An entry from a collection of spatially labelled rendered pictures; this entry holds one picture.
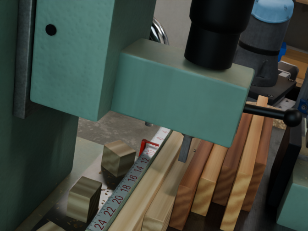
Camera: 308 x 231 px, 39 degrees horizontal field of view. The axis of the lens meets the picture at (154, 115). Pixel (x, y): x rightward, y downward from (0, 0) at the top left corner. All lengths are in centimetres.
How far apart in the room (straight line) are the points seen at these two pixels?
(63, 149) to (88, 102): 22
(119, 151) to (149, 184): 26
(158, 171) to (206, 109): 9
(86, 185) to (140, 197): 20
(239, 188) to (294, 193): 8
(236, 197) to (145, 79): 16
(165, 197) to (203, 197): 6
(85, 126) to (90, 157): 178
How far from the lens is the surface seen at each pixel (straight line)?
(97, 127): 255
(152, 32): 59
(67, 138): 65
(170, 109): 45
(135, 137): 251
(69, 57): 44
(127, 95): 46
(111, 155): 72
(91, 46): 42
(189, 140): 50
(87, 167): 74
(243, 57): 123
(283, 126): 80
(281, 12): 120
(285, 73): 160
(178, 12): 397
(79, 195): 61
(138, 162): 48
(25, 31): 45
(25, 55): 46
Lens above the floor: 121
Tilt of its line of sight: 25 degrees down
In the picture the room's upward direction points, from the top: 12 degrees clockwise
